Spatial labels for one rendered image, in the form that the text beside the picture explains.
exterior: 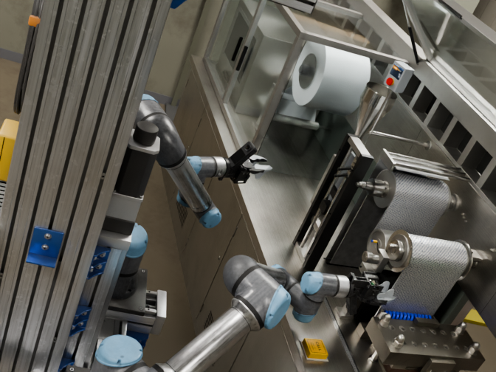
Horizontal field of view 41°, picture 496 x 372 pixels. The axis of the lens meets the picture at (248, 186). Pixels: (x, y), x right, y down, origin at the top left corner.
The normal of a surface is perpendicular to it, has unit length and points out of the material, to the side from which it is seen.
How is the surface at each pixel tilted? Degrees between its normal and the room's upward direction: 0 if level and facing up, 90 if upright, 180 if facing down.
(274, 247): 0
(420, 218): 92
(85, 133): 90
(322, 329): 0
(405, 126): 90
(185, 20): 90
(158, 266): 0
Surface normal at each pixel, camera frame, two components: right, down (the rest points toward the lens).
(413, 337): 0.35, -0.80
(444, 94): -0.91, -0.17
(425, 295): 0.22, 0.58
